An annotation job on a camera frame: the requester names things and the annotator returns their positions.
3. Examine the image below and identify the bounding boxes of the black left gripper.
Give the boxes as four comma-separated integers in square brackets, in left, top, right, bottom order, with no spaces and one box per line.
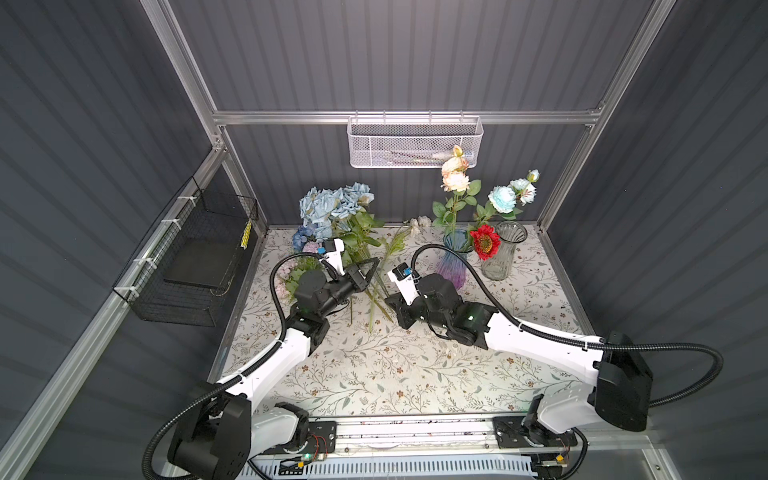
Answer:
[316,256,376,323]

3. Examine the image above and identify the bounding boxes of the pale blue hydrangea stem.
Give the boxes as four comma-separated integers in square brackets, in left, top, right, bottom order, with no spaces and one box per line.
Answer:
[292,182,384,268]

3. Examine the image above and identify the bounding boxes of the red sunflower stem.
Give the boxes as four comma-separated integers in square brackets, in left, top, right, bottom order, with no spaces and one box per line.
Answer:
[470,225,501,261]

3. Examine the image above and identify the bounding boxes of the peach pink rose stem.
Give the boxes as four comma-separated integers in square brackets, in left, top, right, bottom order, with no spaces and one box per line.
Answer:
[430,145,482,236]

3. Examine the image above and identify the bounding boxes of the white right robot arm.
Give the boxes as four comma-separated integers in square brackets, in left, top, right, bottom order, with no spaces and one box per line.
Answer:
[386,266,652,444]

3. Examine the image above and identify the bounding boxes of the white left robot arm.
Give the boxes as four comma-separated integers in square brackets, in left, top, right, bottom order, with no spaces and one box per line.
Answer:
[142,253,380,479]

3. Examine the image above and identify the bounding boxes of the blue purple glass vase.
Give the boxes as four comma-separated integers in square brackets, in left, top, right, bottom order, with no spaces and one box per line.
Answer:
[436,228,473,290]

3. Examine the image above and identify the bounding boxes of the clear ribbed glass vase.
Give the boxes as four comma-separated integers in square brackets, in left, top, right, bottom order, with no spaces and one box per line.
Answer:
[481,221,528,281]

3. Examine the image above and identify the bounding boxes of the mixed flower bouquet pile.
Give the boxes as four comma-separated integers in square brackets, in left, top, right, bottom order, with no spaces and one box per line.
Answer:
[269,227,408,341]

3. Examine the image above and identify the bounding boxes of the white small flower stem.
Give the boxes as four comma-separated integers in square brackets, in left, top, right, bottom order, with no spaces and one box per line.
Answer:
[407,216,432,237]

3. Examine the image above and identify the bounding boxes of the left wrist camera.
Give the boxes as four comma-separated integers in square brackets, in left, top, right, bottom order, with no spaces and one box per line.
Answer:
[317,238,345,278]

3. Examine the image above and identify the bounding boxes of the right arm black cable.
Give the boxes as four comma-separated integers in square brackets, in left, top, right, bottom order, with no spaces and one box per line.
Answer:
[410,243,725,409]

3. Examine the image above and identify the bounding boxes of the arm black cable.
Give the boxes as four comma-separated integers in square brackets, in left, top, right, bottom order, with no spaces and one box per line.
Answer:
[410,243,725,409]
[140,251,337,480]

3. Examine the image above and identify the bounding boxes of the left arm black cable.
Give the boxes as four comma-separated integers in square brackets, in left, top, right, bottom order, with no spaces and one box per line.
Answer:
[140,251,337,480]

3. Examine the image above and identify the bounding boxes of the white wire mesh basket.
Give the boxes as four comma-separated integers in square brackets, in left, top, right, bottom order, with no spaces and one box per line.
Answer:
[346,114,484,169]

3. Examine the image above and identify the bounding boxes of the aluminium front rail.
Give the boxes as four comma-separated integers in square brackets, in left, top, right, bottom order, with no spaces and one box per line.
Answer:
[173,410,655,457]

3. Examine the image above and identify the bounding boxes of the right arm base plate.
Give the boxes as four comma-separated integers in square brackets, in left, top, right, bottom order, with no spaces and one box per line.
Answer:
[491,415,578,449]

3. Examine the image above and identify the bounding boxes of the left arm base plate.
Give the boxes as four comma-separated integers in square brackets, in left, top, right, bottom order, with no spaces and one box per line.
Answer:
[260,421,338,456]

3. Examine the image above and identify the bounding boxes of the black wire wall basket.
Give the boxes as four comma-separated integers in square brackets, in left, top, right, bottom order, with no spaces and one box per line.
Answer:
[113,181,259,327]

